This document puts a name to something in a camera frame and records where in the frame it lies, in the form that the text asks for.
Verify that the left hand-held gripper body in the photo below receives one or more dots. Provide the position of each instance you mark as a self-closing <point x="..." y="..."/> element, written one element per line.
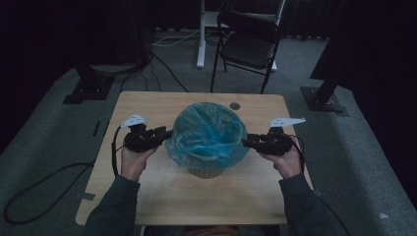
<point x="141" y="139"/>

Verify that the person's left hand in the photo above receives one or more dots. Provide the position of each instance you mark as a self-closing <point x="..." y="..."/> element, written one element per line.
<point x="134" y="162"/>

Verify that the green ribbed bin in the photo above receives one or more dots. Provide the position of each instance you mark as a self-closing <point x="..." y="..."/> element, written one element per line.
<point x="206" y="173"/>

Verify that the black folding chair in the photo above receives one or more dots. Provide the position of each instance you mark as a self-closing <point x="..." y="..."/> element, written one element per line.
<point x="247" y="49"/>

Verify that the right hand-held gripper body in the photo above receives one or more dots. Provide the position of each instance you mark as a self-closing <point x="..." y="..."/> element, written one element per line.
<point x="277" y="142"/>

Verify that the black slanted stand with base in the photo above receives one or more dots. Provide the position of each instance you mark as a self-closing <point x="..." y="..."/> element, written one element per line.
<point x="323" y="98"/>

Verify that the grey tape piece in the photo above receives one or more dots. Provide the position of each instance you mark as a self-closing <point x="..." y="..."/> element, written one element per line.
<point x="87" y="196"/>

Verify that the black stand with square base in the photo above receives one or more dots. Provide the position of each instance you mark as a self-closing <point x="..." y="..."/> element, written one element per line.
<point x="89" y="88"/>

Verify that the white paper scrap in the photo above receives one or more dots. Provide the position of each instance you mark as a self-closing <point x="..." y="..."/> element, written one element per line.
<point x="383" y="215"/>

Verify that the blue plastic bag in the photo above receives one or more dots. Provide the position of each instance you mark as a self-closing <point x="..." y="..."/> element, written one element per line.
<point x="208" y="134"/>

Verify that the person's right hand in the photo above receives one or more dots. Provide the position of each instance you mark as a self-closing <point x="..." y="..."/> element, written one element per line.
<point x="288" y="162"/>

